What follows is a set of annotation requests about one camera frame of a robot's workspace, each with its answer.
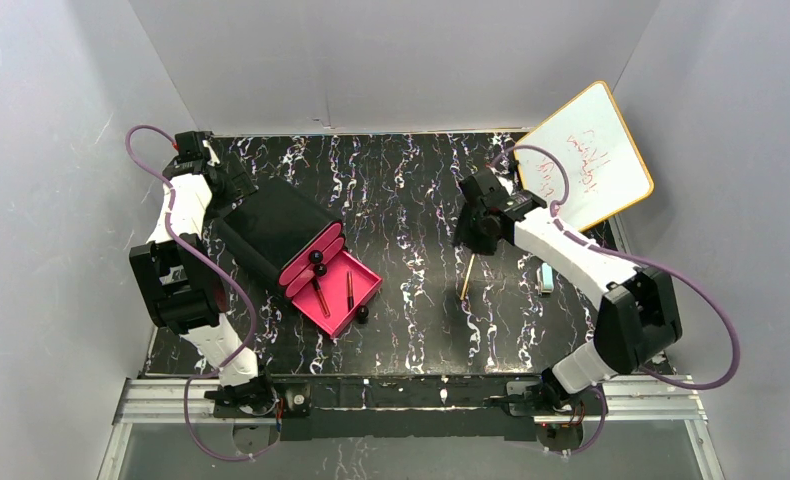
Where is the white cosmetic pencil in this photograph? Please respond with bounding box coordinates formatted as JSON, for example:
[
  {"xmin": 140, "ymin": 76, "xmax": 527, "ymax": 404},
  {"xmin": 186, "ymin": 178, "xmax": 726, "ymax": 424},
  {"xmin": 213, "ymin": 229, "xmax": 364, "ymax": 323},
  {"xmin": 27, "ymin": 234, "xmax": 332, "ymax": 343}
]
[{"xmin": 459, "ymin": 253, "xmax": 476, "ymax": 301}]

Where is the purple cable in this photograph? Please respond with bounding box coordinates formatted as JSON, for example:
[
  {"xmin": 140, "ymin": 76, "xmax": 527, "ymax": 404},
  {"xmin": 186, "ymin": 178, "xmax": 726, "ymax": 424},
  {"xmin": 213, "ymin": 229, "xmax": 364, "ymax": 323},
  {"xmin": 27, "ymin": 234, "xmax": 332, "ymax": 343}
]
[
  {"xmin": 124, "ymin": 125, "xmax": 280, "ymax": 463},
  {"xmin": 490, "ymin": 144, "xmax": 743, "ymax": 457}
]

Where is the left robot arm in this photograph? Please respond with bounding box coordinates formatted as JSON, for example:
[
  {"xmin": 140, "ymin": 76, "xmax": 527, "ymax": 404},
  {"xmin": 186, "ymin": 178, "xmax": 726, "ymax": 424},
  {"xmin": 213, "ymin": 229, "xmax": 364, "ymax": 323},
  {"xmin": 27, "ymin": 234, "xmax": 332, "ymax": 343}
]
[{"xmin": 129, "ymin": 151, "xmax": 277, "ymax": 415}]

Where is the light blue eraser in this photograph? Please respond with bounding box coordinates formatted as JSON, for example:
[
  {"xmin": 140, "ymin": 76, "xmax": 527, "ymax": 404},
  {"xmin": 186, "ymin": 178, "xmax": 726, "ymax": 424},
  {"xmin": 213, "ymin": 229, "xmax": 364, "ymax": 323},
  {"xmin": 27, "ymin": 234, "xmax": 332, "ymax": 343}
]
[{"xmin": 537, "ymin": 262, "xmax": 555, "ymax": 295}]

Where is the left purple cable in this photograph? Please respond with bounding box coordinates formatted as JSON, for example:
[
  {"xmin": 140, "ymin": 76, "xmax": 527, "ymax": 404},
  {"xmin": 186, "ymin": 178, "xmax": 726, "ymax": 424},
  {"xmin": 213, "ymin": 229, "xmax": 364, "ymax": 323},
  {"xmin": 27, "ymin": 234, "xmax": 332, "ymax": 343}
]
[{"xmin": 124, "ymin": 125, "xmax": 280, "ymax": 463}]

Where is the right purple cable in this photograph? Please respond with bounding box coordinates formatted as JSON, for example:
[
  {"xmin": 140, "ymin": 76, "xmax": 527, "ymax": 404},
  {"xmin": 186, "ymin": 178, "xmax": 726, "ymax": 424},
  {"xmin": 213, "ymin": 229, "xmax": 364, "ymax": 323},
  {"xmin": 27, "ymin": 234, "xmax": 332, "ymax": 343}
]
[{"xmin": 490, "ymin": 144, "xmax": 743, "ymax": 457}]

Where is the red lip pencil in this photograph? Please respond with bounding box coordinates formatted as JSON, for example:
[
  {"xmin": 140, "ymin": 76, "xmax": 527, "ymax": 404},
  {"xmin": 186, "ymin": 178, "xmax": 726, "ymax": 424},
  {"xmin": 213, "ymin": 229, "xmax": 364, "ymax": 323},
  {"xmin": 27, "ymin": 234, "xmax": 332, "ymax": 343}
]
[{"xmin": 312, "ymin": 278, "xmax": 331, "ymax": 318}]

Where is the black red eyeliner pencil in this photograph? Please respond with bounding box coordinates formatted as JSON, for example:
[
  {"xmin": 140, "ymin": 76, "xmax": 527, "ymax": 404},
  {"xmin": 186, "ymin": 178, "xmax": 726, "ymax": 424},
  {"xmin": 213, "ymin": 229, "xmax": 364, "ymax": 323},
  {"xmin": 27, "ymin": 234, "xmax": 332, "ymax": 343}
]
[{"xmin": 346, "ymin": 270, "xmax": 355, "ymax": 312}]

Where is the black drawer organizer cabinet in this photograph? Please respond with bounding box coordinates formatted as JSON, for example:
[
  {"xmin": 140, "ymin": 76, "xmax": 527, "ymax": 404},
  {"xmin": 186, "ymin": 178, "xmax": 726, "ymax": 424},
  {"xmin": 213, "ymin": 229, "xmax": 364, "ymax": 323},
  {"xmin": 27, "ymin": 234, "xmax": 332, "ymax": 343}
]
[{"xmin": 214, "ymin": 177, "xmax": 343, "ymax": 294}]

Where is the white dry-erase board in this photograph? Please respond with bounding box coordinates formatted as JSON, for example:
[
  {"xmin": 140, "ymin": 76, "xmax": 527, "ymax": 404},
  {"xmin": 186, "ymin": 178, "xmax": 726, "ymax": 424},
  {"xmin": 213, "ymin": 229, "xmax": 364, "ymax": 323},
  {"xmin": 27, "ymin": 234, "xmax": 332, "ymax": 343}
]
[{"xmin": 513, "ymin": 81, "xmax": 654, "ymax": 231}]

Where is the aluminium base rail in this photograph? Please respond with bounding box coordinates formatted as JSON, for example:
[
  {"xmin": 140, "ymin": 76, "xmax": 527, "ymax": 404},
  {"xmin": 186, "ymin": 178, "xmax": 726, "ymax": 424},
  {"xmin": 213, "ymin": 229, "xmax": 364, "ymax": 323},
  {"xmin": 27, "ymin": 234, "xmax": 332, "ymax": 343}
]
[{"xmin": 99, "ymin": 374, "xmax": 723, "ymax": 479}]

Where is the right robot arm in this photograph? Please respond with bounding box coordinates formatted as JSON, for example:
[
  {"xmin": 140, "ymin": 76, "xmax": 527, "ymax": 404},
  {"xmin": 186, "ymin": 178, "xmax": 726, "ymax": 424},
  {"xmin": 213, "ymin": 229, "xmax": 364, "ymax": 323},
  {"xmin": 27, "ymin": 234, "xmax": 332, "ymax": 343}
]
[{"xmin": 453, "ymin": 169, "xmax": 683, "ymax": 408}]

